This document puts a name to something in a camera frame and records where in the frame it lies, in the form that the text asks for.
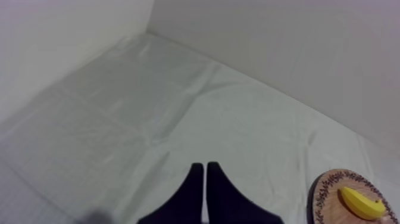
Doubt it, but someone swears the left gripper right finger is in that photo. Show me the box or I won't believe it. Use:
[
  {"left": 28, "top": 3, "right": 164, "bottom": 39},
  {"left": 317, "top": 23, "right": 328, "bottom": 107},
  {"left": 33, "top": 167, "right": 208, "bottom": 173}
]
[{"left": 206, "top": 161, "right": 285, "bottom": 224}]

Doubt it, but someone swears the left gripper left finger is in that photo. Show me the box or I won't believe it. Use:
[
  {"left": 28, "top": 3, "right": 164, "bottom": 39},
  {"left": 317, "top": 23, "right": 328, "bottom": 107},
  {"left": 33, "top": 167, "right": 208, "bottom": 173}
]
[{"left": 136, "top": 162, "right": 205, "bottom": 224}]

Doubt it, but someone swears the round wooden board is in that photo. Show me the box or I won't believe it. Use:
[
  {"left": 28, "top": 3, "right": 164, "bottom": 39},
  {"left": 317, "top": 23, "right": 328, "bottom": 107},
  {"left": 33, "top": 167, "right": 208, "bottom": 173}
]
[{"left": 307, "top": 169, "right": 399, "bottom": 224}]

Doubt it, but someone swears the yellow toy banana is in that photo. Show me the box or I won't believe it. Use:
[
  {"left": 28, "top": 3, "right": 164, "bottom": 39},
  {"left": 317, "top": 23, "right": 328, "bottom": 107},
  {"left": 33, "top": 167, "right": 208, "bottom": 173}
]
[{"left": 340, "top": 186, "right": 387, "bottom": 220}]

